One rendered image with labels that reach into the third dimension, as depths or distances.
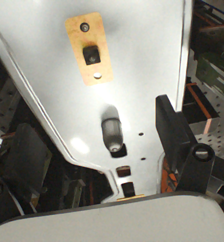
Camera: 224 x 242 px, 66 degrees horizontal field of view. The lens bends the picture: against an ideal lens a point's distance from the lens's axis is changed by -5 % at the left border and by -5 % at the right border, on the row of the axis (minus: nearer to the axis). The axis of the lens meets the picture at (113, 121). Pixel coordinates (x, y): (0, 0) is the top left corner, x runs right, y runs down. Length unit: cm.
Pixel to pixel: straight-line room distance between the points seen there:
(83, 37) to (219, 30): 22
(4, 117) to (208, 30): 68
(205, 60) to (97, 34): 14
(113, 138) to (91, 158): 12
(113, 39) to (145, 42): 4
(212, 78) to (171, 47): 7
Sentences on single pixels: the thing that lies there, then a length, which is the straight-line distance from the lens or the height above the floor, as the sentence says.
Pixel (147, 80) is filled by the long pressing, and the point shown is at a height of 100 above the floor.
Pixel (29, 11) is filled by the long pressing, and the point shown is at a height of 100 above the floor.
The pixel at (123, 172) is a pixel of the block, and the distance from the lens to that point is 61.
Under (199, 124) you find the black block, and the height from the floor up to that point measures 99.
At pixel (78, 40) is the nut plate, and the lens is 21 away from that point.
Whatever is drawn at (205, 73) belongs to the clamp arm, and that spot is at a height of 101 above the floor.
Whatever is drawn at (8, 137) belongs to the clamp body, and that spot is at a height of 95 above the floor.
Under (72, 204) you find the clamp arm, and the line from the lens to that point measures 45.
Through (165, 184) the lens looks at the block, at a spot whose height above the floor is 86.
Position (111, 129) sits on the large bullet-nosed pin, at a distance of 27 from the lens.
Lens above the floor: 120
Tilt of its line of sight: 43 degrees down
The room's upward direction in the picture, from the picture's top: 171 degrees clockwise
